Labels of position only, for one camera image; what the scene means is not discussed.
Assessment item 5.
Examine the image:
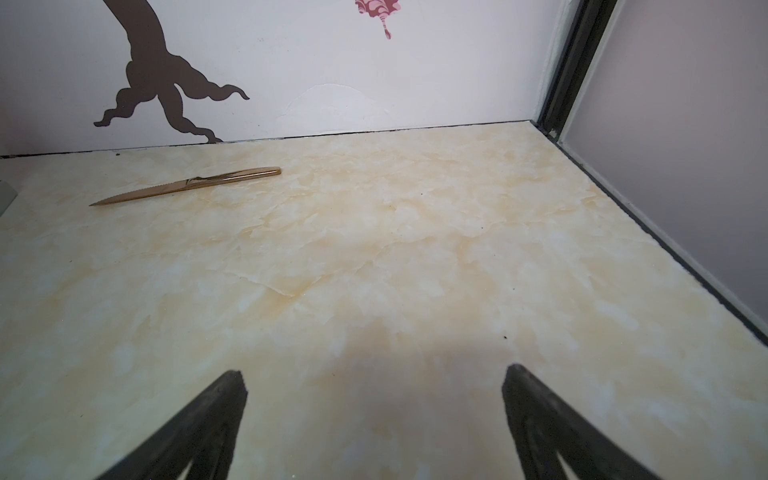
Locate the wooden knife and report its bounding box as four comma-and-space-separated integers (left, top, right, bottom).
92, 167, 282, 206

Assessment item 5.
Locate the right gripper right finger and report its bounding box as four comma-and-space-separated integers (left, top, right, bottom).
502, 364, 657, 479

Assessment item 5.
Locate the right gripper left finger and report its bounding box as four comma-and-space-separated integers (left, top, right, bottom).
100, 370, 248, 479

